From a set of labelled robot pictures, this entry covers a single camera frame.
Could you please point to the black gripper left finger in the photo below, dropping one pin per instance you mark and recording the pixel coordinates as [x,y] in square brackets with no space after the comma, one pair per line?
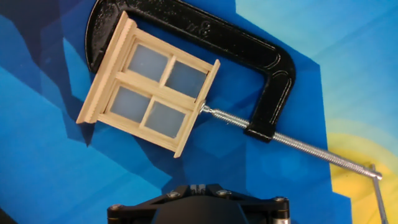
[133,207]

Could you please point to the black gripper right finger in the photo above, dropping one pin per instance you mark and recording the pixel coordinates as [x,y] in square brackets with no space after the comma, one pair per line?
[267,207]

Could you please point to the miniature wooden sliding window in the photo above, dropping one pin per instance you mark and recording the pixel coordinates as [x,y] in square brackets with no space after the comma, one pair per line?
[155,90]

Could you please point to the black C-clamp with steel screw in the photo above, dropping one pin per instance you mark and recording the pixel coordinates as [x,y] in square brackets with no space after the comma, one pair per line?
[217,34]

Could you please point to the blue landscape print cloth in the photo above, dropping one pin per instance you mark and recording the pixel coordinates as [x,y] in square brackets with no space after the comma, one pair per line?
[46,140]

